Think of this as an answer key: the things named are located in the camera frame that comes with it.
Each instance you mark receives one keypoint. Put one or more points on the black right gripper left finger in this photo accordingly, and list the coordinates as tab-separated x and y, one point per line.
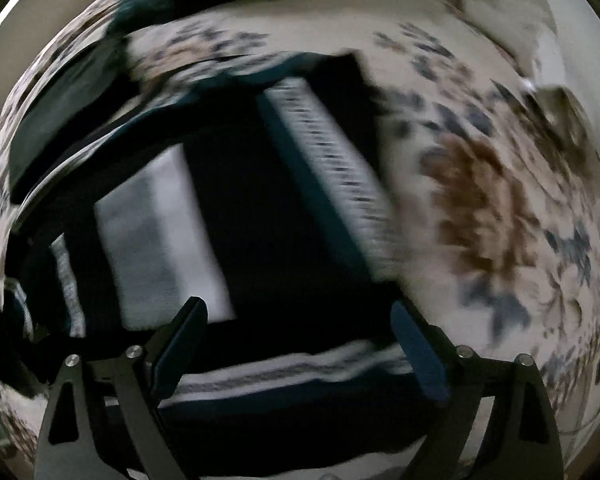
100	410

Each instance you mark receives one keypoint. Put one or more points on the striped navy grey sweater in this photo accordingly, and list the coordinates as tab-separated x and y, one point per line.
257	188

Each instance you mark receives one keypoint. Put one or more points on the folded black garment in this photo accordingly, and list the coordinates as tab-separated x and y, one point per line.
79	99

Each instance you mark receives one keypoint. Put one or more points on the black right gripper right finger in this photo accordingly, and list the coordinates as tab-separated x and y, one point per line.
521	439

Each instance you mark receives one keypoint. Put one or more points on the floral bed blanket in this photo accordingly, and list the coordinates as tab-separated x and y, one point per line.
496	187

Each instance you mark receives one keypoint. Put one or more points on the white crumpled cloth upper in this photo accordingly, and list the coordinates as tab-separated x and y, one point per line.
526	29

